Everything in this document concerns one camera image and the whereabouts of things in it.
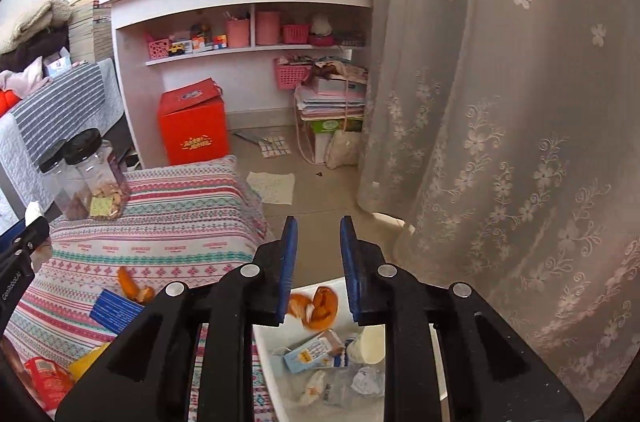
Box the blue paper box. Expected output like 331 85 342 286
89 290 143 334

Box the red snack wrapper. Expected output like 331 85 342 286
25 357 74 411

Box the white tissue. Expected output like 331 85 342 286
350 366 385 397

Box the twisted white wrapper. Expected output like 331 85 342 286
297 370 326 406

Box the white milk carton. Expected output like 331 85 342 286
283 329 345 374

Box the floral paper cup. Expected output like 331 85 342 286
346 324 386 364

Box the white trash bin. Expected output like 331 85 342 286
252 276 452 422

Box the jar with brown snacks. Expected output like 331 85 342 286
38 139 92 221

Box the jar with crackers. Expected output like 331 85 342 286
63 129 129 221

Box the patterned striped tablecloth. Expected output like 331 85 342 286
1 156 281 421

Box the orange cushion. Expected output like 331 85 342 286
0 90 21 117

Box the grey sofa with quilt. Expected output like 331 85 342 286
1 58 132 231

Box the white paper on floor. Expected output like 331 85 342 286
246 172 295 205

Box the red gift box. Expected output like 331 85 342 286
157 78 230 165

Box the white lace curtain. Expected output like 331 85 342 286
358 0 639 416

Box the stack of papers and books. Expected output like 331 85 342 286
293 56 369 169

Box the white shelf unit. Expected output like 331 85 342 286
103 0 373 168

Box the pink basket on floor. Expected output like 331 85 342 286
273 58 312 90

